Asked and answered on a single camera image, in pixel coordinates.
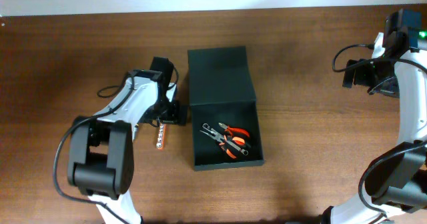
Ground yellow black screwdriver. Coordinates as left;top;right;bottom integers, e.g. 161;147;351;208
132;124;139;142

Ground black cable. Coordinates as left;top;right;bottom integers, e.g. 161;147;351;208
52;61;180;224
332;43;427;224

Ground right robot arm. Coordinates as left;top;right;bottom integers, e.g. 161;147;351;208
319;9;426;223

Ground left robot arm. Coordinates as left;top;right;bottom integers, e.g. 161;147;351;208
65;57;187;223

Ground left black cable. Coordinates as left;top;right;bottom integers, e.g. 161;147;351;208
52;61;180;224

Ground dark green open box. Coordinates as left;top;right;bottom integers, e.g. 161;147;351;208
187;47;264;171

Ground orange socket bit rail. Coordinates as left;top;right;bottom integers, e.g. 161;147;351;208
155;123;166;150

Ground silver ring wrench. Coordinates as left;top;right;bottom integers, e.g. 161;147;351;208
201;123;249;159

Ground small red cutting pliers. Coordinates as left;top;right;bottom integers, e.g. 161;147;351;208
218;123;250;138

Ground right black cable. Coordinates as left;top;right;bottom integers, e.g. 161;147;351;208
332;43;427;224

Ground black orange needle-nose pliers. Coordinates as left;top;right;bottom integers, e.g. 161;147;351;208
200;123;252;159

